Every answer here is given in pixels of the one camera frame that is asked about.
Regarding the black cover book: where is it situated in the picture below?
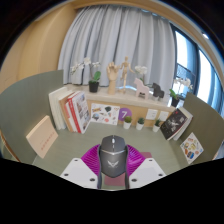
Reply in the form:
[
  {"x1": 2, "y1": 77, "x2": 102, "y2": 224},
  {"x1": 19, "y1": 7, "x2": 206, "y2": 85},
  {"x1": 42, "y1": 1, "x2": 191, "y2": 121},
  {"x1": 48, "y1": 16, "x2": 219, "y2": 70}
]
[{"x1": 159, "y1": 108, "x2": 189, "y2": 141}]

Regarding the white thick book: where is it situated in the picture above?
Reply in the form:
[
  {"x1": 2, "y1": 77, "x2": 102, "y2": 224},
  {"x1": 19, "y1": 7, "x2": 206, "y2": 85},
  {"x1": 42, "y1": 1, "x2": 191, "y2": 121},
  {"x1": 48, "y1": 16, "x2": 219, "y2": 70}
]
[{"x1": 48, "y1": 86, "x2": 73, "y2": 131}]

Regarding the white wall socket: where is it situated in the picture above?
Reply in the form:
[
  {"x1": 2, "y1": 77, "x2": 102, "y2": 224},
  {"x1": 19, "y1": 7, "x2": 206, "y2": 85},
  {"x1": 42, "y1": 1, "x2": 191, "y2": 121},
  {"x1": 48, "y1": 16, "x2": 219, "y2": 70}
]
[
  {"x1": 157, "y1": 110, "x2": 170, "y2": 122},
  {"x1": 145, "y1": 108, "x2": 159, "y2": 121}
]

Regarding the black wooden horse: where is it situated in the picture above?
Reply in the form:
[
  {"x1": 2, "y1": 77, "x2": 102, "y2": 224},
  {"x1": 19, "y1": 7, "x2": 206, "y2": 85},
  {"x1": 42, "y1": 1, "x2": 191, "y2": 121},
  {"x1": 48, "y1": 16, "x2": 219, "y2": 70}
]
[{"x1": 151, "y1": 82, "x2": 166, "y2": 100}]

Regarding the brown book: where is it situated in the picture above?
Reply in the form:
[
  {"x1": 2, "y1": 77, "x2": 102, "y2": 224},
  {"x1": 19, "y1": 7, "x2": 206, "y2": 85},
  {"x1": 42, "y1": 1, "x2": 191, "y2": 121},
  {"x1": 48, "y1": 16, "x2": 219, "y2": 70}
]
[{"x1": 58, "y1": 91, "x2": 78, "y2": 133}]

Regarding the beige hardcover book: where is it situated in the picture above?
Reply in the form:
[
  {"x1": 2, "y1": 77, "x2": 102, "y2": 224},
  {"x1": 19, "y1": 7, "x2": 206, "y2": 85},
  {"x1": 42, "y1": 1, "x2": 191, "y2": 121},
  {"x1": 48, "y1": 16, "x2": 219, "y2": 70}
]
[{"x1": 25, "y1": 115, "x2": 59, "y2": 159}]

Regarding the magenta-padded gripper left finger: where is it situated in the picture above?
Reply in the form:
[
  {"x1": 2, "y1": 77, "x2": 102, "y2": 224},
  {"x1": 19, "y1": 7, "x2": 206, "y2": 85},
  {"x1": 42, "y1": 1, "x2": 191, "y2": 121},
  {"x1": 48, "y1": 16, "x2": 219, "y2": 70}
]
[{"x1": 59, "y1": 143, "x2": 103, "y2": 190}]

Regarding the white orchid in black pot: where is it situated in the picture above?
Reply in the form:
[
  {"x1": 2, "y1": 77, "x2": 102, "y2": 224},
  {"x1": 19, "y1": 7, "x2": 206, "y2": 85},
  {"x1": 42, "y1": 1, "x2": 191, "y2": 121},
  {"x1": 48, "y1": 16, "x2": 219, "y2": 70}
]
[
  {"x1": 168, "y1": 77, "x2": 194, "y2": 108},
  {"x1": 69, "y1": 57, "x2": 102, "y2": 94}
]

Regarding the light wooden desk shelf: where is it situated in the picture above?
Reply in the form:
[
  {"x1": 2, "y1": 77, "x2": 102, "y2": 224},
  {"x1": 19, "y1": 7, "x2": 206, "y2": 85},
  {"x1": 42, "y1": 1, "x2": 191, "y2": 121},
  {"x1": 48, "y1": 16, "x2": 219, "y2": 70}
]
[{"x1": 64, "y1": 83, "x2": 176, "y2": 129}]

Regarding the green felt desk partition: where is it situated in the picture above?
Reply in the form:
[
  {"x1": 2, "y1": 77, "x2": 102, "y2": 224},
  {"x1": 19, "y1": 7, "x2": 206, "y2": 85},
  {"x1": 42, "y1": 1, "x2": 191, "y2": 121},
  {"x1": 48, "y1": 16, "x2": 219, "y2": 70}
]
[
  {"x1": 0, "y1": 69, "x2": 65, "y2": 164},
  {"x1": 173, "y1": 92, "x2": 224, "y2": 164}
]

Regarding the round purple number sign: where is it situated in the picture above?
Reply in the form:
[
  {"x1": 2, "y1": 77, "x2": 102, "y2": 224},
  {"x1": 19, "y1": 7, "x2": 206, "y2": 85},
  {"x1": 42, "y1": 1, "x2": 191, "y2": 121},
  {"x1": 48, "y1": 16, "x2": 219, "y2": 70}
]
[{"x1": 117, "y1": 107, "x2": 133, "y2": 123}]

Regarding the dark grey computer mouse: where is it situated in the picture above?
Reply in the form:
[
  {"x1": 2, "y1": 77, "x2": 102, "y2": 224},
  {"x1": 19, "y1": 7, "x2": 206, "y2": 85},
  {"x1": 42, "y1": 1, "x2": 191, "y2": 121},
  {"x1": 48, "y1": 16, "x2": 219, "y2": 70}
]
[{"x1": 97, "y1": 134, "x2": 130, "y2": 179}]

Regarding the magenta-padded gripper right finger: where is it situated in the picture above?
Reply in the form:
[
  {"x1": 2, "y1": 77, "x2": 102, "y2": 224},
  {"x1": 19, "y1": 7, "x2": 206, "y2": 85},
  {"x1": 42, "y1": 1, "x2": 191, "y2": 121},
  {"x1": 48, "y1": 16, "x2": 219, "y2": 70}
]
[{"x1": 124, "y1": 144, "x2": 167, "y2": 190}]

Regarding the grey white curtain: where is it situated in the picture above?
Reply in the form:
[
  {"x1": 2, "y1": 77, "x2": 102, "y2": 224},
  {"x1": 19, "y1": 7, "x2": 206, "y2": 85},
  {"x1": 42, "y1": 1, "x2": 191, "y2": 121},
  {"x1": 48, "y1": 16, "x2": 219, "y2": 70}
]
[{"x1": 57, "y1": 4, "x2": 177, "y2": 96}]

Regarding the white orchid behind horse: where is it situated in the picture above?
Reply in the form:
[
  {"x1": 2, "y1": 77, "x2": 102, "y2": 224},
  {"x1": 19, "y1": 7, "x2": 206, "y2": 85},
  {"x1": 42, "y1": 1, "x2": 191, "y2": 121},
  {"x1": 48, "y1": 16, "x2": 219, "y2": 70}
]
[{"x1": 134, "y1": 65, "x2": 149, "y2": 84}]

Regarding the wooden artist mannequin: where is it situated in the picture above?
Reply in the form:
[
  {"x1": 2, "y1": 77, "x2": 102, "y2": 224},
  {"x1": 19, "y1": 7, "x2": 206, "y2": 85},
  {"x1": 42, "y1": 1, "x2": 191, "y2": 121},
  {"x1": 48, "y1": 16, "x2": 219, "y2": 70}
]
[{"x1": 119, "y1": 55, "x2": 136, "y2": 94}]

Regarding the white sticker picture card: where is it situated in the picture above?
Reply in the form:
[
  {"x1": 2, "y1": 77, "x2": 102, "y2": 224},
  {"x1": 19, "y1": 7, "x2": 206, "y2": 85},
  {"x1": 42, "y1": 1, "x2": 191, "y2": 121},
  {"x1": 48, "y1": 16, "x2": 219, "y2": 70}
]
[{"x1": 90, "y1": 102, "x2": 121, "y2": 126}]

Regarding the wooden hand model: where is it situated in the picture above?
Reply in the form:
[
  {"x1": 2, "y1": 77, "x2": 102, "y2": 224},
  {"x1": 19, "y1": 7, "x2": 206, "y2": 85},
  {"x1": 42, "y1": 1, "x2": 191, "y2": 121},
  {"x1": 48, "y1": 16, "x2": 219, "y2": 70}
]
[{"x1": 106, "y1": 61, "x2": 121, "y2": 96}]

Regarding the colourful illustrated white card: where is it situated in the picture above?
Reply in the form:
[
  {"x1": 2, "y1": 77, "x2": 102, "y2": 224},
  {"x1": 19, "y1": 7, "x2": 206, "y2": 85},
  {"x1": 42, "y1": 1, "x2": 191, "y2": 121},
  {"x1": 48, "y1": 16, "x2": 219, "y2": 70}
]
[{"x1": 179, "y1": 131, "x2": 205, "y2": 165}]

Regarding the pink wooden horse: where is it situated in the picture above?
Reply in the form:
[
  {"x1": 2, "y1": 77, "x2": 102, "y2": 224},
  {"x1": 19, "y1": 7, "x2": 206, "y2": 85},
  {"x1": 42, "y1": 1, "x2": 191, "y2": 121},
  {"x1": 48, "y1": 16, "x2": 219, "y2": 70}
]
[{"x1": 133, "y1": 77, "x2": 152, "y2": 100}]

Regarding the red and white picture book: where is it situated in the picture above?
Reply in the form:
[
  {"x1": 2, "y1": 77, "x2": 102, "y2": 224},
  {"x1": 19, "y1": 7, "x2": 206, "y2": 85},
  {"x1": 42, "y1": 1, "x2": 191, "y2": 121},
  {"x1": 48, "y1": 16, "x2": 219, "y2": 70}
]
[{"x1": 64, "y1": 90, "x2": 92, "y2": 135}]

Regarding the mauve pink mouse pad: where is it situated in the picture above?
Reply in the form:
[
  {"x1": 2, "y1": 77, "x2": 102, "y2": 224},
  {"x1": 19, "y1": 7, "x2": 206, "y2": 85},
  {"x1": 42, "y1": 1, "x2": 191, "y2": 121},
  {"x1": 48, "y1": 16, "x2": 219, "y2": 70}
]
[{"x1": 104, "y1": 151, "x2": 153, "y2": 188}]

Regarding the dark framed window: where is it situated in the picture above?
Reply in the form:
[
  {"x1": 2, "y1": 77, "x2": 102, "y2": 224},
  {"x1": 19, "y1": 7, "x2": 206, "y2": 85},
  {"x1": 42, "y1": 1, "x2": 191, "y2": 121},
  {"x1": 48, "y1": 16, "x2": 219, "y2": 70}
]
[{"x1": 169, "y1": 23, "x2": 224, "y2": 118}]

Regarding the small plant in white pot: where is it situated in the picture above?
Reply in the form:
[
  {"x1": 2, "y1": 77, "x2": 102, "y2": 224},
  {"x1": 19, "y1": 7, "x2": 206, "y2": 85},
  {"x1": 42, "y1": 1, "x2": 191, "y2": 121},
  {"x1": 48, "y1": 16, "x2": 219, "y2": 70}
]
[
  {"x1": 152, "y1": 119, "x2": 162, "y2": 133},
  {"x1": 122, "y1": 115, "x2": 133, "y2": 130},
  {"x1": 135, "y1": 117, "x2": 146, "y2": 131}
]

